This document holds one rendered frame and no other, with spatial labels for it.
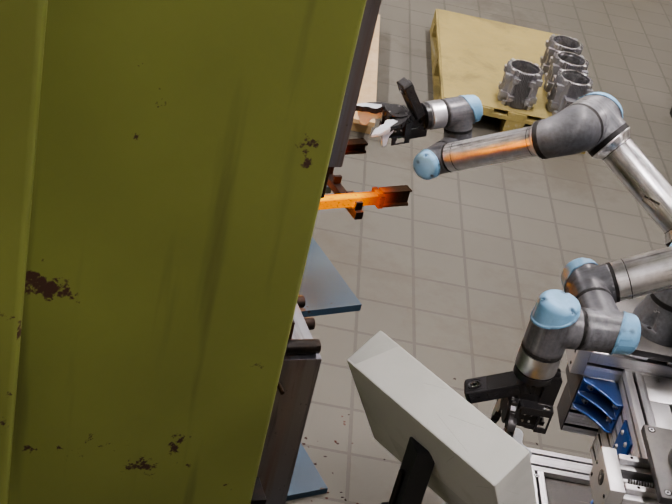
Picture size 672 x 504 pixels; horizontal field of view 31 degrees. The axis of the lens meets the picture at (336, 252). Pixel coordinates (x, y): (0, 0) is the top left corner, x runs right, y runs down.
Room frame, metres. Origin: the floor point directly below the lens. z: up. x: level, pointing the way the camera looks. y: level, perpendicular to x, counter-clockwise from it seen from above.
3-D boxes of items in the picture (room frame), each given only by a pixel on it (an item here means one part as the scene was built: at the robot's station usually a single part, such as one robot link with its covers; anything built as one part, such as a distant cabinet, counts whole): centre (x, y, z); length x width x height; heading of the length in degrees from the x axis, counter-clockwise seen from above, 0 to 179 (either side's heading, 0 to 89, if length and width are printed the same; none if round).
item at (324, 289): (2.60, 0.14, 0.66); 0.40 x 0.30 x 0.02; 33
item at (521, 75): (5.59, -0.60, 0.15); 1.12 x 0.76 x 0.31; 8
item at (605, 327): (1.81, -0.49, 1.23); 0.11 x 0.11 x 0.08; 13
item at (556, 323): (1.77, -0.40, 1.23); 0.09 x 0.08 x 0.11; 103
